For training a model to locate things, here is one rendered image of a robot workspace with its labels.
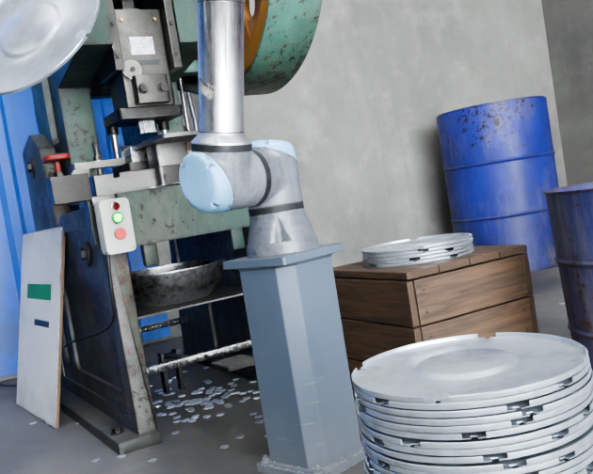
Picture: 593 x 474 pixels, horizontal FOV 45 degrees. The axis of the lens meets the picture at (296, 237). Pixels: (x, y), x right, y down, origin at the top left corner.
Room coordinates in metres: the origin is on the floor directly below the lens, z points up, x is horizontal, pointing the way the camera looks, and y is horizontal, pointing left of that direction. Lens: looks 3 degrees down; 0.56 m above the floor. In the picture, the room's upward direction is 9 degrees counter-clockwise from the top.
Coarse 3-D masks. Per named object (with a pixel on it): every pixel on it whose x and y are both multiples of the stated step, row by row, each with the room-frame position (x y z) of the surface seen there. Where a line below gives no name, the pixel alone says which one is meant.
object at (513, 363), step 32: (384, 352) 1.01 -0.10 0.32; (416, 352) 1.00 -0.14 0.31; (448, 352) 0.95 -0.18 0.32; (480, 352) 0.92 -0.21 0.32; (512, 352) 0.92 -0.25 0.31; (544, 352) 0.89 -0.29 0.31; (576, 352) 0.87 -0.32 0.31; (384, 384) 0.86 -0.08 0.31; (416, 384) 0.84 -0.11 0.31; (448, 384) 0.82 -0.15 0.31; (480, 384) 0.80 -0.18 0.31; (512, 384) 0.78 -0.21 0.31; (544, 384) 0.76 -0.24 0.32
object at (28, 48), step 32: (0, 0) 1.40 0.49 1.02; (32, 0) 1.36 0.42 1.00; (64, 0) 1.32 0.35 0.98; (96, 0) 1.29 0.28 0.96; (0, 32) 1.35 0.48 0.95; (32, 32) 1.30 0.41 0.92; (64, 32) 1.28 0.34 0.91; (0, 64) 1.30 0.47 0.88; (32, 64) 1.26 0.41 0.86; (64, 64) 1.23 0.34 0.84
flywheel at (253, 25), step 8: (248, 0) 2.33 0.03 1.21; (256, 0) 2.23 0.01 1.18; (264, 0) 2.12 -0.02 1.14; (248, 8) 2.34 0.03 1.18; (256, 8) 2.24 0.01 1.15; (264, 8) 2.13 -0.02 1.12; (248, 16) 2.33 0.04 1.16; (256, 16) 2.24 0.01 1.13; (264, 16) 2.13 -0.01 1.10; (248, 24) 2.29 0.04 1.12; (256, 24) 2.18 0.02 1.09; (248, 32) 2.30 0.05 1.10; (256, 32) 2.19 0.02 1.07; (248, 40) 2.31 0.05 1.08; (256, 40) 2.19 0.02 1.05; (248, 48) 2.24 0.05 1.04; (256, 48) 2.20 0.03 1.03; (248, 56) 2.25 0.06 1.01; (248, 64) 2.25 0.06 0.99
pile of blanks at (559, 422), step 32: (576, 384) 0.78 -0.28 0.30; (384, 416) 0.81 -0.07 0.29; (416, 416) 0.77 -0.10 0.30; (448, 416) 0.76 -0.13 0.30; (480, 416) 0.77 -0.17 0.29; (512, 416) 0.75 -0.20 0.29; (544, 416) 0.75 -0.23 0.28; (576, 416) 0.78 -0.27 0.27; (384, 448) 0.84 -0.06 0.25; (416, 448) 0.78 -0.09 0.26; (448, 448) 0.76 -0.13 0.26; (480, 448) 0.77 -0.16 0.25; (512, 448) 0.75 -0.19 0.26; (544, 448) 0.75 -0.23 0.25; (576, 448) 0.77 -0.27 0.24
